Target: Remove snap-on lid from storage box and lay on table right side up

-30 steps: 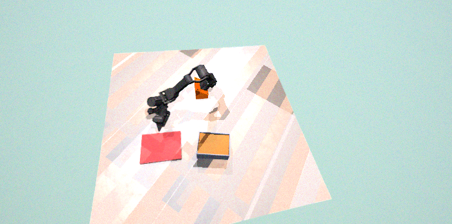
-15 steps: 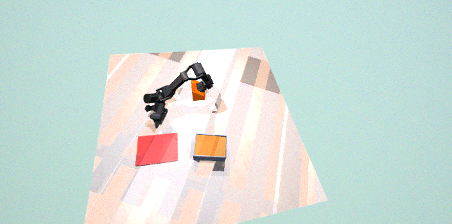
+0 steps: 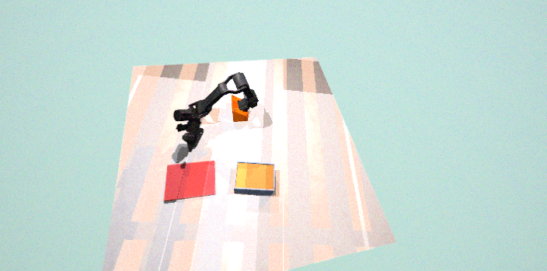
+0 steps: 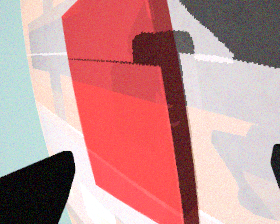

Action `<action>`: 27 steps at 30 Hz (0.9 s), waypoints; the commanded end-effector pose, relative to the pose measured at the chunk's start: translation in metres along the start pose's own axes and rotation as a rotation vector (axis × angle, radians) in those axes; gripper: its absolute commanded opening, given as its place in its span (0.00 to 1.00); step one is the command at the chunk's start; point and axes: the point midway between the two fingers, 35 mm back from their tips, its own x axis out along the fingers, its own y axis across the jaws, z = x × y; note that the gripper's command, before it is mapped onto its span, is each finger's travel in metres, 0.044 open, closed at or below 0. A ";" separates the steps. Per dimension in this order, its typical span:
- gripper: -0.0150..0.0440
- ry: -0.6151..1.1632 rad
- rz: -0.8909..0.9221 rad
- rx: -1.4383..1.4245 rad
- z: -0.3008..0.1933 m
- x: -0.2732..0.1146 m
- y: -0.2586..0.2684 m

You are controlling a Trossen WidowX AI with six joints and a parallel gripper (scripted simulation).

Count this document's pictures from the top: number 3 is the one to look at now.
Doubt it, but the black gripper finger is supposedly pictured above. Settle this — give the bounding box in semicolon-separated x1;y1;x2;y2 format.
194;134;203;148
183;140;197;152

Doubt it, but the red lid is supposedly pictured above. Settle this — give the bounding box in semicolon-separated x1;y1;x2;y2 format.
164;161;215;201

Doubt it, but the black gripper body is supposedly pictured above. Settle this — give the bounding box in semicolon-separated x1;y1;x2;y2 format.
182;120;204;141

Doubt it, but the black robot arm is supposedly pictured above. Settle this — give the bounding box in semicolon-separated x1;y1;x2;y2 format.
173;72;259;132

